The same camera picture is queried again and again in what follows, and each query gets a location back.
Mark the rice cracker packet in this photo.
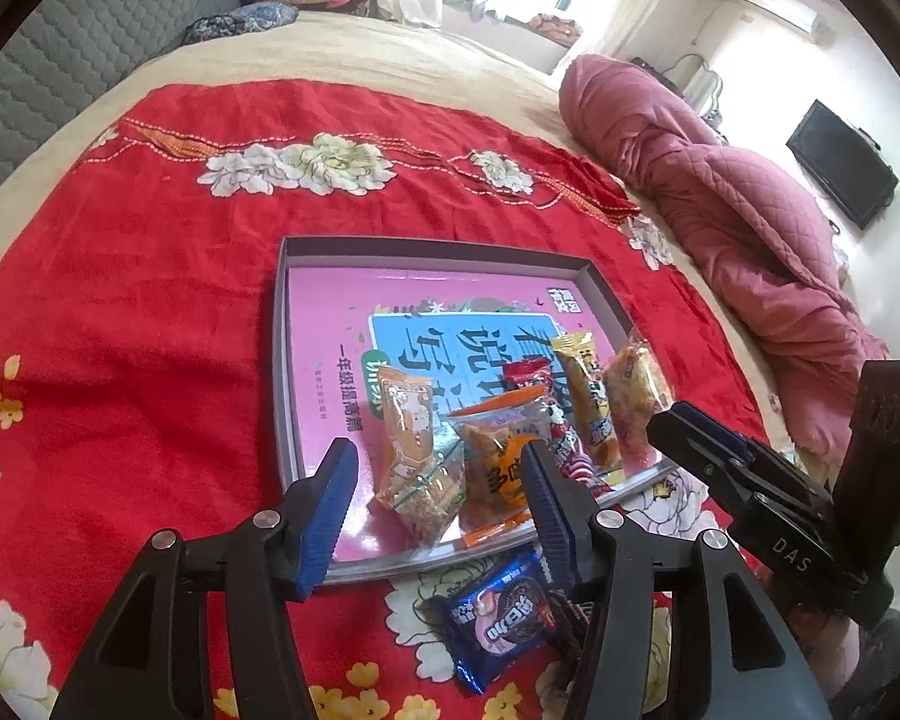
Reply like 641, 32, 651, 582
600, 330, 676, 466

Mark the pink quilted blanket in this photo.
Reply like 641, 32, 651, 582
557, 54, 893, 458

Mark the red floral cloth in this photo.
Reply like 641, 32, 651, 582
0, 82, 781, 720

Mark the clear green-edged snack packet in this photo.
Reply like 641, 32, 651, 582
375, 442, 470, 545

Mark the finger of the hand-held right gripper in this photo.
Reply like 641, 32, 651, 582
645, 411, 758, 500
671, 400, 805, 475

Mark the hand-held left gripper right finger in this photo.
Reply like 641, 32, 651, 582
521, 441, 833, 720

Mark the black television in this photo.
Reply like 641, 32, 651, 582
786, 99, 900, 232

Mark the grey quilted headboard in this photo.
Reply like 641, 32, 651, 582
0, 0, 245, 222

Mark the red swirl snack packet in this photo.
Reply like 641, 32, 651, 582
502, 360, 608, 496

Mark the blue cookie packet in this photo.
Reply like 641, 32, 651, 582
429, 549, 563, 695

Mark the dark floral pillow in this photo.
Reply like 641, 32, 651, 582
186, 2, 301, 46

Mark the beige bed sheet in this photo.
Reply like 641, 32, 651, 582
0, 4, 871, 466

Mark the grey shallow cardboard box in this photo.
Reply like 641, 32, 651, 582
274, 235, 680, 586

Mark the yellow snack packet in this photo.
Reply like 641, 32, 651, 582
551, 330, 623, 470

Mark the small orange snack packet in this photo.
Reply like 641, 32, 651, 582
375, 366, 440, 500

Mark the orange-edged cake packet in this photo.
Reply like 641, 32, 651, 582
446, 401, 541, 548

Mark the pink printed book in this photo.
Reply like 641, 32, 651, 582
285, 266, 646, 563

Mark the white air conditioner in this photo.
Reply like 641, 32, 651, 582
731, 0, 822, 35

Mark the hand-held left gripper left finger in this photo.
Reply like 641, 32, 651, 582
49, 436, 361, 720

